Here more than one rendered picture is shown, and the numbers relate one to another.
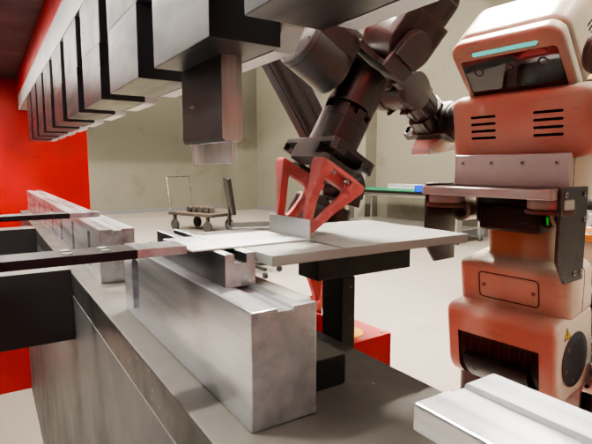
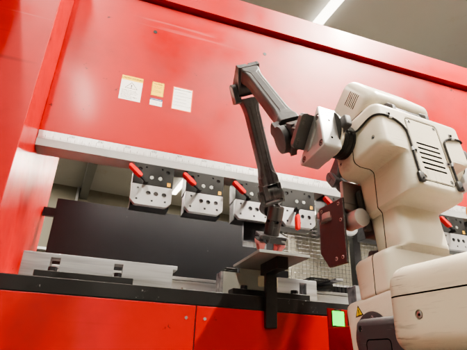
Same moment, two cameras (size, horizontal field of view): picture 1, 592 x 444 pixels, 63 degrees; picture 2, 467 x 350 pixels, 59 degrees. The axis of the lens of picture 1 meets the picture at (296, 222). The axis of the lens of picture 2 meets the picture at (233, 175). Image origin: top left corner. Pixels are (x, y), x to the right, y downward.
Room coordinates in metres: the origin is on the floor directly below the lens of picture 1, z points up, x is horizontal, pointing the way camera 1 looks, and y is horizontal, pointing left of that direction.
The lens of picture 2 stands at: (0.80, -1.46, 0.67)
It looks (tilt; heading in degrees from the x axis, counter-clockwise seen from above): 25 degrees up; 105
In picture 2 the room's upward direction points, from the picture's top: 2 degrees clockwise
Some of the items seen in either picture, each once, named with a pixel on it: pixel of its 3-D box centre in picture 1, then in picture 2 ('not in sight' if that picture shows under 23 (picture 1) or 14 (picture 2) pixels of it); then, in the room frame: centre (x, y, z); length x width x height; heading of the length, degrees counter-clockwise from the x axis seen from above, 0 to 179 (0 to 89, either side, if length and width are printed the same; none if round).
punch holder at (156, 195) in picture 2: not in sight; (151, 188); (0.12, -0.15, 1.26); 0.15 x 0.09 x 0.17; 33
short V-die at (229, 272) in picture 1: (199, 253); (263, 273); (0.51, 0.10, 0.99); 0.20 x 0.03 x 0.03; 33
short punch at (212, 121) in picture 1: (210, 114); (254, 235); (0.48, 0.08, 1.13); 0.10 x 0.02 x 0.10; 33
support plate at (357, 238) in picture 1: (330, 237); (269, 261); (0.56, -0.04, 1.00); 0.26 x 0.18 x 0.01; 123
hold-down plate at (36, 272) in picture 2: not in sight; (84, 280); (0.01, -0.29, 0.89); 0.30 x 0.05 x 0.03; 33
